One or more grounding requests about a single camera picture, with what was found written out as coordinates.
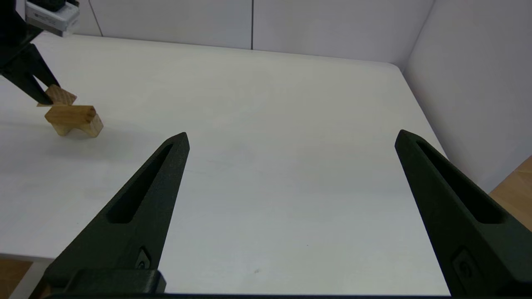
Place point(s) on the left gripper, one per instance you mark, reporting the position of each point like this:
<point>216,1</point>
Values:
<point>10,33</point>

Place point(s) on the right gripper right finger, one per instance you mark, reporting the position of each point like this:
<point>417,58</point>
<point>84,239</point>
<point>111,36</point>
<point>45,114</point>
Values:
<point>478,249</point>

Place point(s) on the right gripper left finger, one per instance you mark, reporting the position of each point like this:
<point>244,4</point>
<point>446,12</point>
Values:
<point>124,249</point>

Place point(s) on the triangular wooden building block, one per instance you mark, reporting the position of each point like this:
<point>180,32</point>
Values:
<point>62,96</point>

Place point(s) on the rectangular wooden building block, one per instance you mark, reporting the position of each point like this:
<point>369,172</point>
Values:
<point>68,114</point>

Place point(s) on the arched wooden building block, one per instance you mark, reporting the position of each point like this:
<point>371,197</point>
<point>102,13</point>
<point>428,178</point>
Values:
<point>93,126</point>

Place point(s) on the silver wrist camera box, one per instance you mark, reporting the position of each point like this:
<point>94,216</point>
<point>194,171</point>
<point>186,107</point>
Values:
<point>52,16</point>

